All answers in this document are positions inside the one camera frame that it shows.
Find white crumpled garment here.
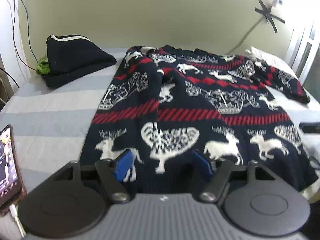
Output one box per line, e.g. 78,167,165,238
245,47,298,79

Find black tape cross on wall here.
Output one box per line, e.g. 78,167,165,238
254,0,285,34

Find white charging cable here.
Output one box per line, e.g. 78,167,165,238
9,204,27,239

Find smartphone in brown case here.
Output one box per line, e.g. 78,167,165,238
0,125,27,217

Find folded navy white-striped sweater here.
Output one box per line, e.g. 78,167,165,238
41,34,117,88

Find navy red reindeer sweater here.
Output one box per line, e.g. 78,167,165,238
80,46,318,193

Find dark hanging wires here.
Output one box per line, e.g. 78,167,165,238
0,0,41,91

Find aluminium window frame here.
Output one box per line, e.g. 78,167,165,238
284,21,319,84

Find striped blue bed sheet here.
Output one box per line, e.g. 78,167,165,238
0,47,320,240

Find green garment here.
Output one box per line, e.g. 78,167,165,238
36,56,50,75

